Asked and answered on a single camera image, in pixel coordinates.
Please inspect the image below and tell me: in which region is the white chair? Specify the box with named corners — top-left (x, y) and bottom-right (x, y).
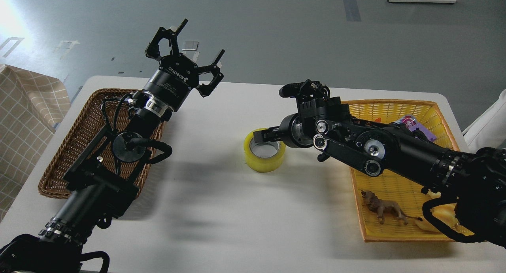
top-left (463, 90), bottom-right (506, 153)

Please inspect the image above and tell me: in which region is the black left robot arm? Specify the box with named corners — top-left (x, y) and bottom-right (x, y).
top-left (1, 19), bottom-right (225, 273)

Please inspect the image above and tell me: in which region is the beige checkered cloth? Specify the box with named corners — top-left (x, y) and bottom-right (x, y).
top-left (0, 64), bottom-right (70, 218)

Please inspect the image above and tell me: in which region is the purple foam block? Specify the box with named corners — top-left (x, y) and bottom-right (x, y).
top-left (407, 121), bottom-right (437, 142)

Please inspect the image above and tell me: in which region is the small dark soda can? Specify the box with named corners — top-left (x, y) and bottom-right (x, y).
top-left (393, 114), bottom-right (419, 128)

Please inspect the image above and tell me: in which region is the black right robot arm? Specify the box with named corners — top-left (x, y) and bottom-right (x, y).
top-left (253, 80), bottom-right (506, 246)

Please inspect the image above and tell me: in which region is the yellow plastic basket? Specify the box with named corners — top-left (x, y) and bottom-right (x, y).
top-left (346, 99), bottom-right (459, 242)

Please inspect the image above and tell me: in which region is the brown toy lion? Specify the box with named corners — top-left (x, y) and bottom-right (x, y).
top-left (360, 190), bottom-right (423, 226)

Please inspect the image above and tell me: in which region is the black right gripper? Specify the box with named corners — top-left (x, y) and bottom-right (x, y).
top-left (253, 114), bottom-right (313, 148)

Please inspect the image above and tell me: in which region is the brown wicker basket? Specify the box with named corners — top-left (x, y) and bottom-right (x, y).
top-left (38, 88), bottom-right (166, 199)

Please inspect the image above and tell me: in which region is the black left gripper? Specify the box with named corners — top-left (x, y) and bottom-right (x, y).
top-left (142, 18), bottom-right (226, 111)

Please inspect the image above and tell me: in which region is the yellow tape roll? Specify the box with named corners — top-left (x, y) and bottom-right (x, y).
top-left (243, 128), bottom-right (286, 173)

